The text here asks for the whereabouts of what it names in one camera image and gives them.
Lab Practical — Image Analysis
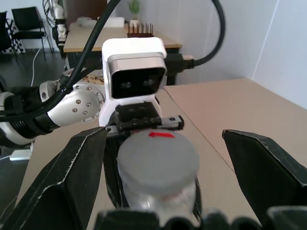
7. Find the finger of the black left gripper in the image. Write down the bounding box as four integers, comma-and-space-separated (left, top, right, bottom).
103, 133, 131, 209
191, 176, 203, 221

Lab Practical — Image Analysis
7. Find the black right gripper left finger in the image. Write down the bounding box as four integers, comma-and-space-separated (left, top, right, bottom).
0, 126, 108, 230

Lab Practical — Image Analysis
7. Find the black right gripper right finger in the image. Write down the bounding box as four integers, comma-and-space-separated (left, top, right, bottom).
222, 129, 307, 230

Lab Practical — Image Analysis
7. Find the clear plastic jar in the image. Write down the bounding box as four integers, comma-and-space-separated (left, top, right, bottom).
121, 176, 200, 218

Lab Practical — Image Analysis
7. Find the grey jar lid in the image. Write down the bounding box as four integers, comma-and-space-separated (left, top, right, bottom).
116, 130, 201, 193

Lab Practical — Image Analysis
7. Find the wooden peg rack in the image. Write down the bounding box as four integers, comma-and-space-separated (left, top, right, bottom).
126, 22, 154, 38

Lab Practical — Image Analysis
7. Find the wooden background table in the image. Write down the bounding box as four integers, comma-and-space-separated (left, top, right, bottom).
62, 22, 194, 86

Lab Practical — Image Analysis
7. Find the green plant in white pot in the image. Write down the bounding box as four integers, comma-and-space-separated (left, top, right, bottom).
127, 0, 142, 24

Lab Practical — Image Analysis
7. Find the white lumpy object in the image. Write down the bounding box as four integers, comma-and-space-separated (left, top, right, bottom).
75, 16, 97, 27

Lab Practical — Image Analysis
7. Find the checkerboard calibration board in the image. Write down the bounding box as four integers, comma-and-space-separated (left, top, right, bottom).
0, 23, 27, 55

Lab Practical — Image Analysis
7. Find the black chair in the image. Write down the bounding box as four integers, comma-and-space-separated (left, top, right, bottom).
0, 11, 18, 63
11, 6, 47, 61

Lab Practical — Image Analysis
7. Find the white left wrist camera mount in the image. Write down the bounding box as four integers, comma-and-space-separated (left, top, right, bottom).
98, 37, 167, 127

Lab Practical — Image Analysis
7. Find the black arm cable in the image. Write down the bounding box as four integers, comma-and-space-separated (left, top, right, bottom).
0, 0, 122, 122

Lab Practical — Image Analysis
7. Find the black camera cable with plug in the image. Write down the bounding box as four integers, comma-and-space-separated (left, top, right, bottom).
165, 0, 227, 77

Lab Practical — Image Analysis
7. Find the white floor cable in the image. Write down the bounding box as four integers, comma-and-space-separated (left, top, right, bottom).
30, 47, 43, 87

